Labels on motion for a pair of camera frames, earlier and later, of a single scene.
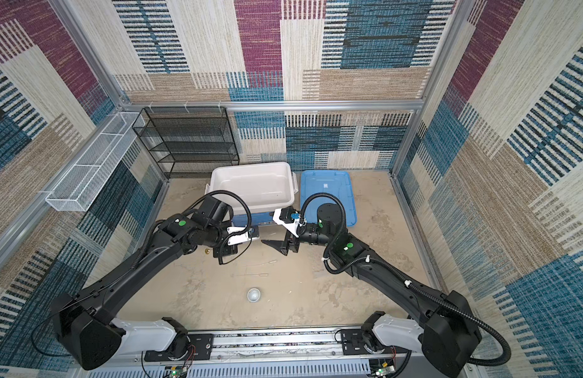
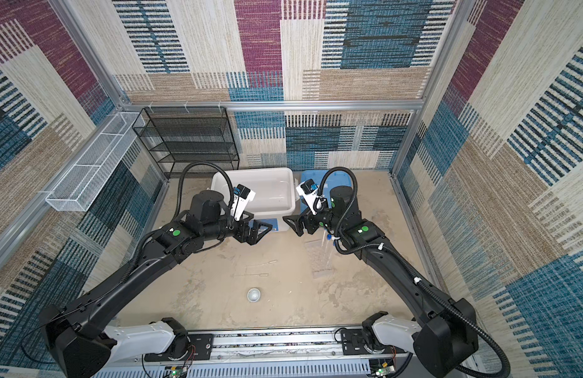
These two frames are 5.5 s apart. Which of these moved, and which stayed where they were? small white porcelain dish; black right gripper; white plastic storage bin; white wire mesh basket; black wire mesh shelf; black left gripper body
Moved: black right gripper; black left gripper body
Stayed: black wire mesh shelf; white plastic storage bin; white wire mesh basket; small white porcelain dish
